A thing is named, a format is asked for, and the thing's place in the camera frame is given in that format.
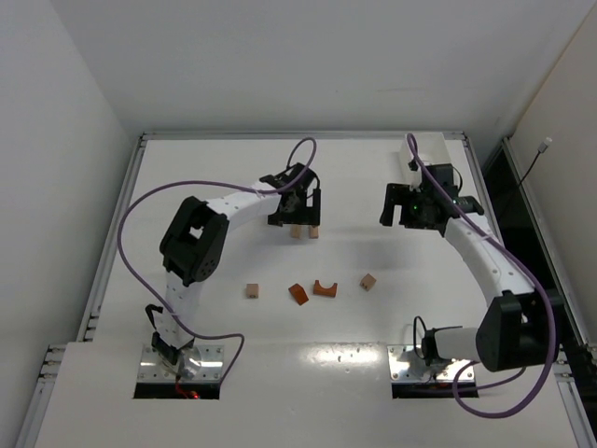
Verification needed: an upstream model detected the light pentagon wood block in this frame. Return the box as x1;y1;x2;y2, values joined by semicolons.
360;273;377;291

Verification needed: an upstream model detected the metal base plate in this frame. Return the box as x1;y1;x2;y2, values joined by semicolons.
387;344;469;385
137;344;224;384

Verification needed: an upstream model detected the light long wood block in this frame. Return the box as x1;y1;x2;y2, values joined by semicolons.
290;225;302;239

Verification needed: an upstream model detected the light wood cube block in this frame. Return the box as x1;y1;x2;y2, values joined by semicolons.
245;283;259;299

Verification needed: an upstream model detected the black wall cable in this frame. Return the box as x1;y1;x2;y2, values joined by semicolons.
517;137;553;186

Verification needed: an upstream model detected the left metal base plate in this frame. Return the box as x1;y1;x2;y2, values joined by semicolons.
137;344;224;384

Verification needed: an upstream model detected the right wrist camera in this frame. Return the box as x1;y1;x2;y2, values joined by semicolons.
425;163;462;197

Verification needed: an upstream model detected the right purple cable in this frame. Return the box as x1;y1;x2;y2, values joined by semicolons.
405;133;559;417

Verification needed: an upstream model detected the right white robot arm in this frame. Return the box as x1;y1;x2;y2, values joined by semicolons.
380;183;563;372

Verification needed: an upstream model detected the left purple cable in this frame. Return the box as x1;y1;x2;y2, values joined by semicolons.
116;137;321;379

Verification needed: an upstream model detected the white perforated box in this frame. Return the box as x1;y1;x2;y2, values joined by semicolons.
398;132;451;188

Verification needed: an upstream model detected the dark red wedge block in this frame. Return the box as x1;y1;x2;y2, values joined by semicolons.
288;284;309;306

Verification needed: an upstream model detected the purple cable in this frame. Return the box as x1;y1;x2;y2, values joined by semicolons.
405;133;559;417
116;137;321;379

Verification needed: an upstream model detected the dark red arch block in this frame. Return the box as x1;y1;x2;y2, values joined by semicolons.
312;280;338;298

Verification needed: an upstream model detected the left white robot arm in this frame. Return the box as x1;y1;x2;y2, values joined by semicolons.
151;163;321;367

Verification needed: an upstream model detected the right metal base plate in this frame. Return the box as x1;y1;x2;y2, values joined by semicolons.
387;344;469;385

